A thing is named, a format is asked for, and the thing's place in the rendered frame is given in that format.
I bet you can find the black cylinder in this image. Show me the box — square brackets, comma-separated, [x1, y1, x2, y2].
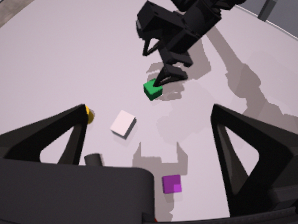
[84, 153, 103, 166]

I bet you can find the green cube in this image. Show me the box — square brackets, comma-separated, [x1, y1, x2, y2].
[143, 78, 163, 101]

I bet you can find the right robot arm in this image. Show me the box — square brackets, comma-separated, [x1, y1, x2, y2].
[136, 0, 246, 55]

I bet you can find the purple cube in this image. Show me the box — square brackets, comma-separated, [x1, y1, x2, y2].
[162, 174, 182, 194]

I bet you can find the yellow cylinder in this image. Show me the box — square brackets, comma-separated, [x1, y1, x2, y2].
[86, 106, 94, 124]

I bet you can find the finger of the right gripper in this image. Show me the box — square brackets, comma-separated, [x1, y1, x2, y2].
[143, 37, 162, 56]
[153, 66, 188, 87]

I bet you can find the white rectangular column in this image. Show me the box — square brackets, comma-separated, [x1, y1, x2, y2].
[110, 110, 136, 139]

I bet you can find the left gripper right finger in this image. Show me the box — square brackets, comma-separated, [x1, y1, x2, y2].
[210, 104, 298, 217]

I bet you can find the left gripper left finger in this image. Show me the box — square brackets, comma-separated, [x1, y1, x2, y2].
[0, 104, 88, 165]

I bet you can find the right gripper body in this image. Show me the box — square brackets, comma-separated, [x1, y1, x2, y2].
[157, 32, 203, 77]

